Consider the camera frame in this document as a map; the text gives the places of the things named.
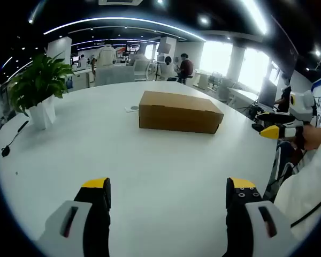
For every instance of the ceiling air vent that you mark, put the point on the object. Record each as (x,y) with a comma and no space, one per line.
(120,2)

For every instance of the brown cardboard shoe box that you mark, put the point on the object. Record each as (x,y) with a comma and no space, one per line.
(176,112)

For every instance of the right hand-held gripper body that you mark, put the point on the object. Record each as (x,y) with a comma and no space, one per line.
(303,105)

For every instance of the round grey table port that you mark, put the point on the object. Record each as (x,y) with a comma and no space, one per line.
(134,107)

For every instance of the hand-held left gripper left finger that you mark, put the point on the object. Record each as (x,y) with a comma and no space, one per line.
(80,227)

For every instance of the person's right hand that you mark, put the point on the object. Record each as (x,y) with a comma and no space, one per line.
(314,137)

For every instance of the green potted plant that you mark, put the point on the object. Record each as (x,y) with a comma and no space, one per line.
(40,80)

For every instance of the dark monitor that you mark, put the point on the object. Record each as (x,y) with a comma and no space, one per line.
(267,93)

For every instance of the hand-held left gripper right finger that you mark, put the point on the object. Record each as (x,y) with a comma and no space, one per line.
(246,227)

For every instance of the grey office chair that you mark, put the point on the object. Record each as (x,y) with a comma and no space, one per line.
(109,76)

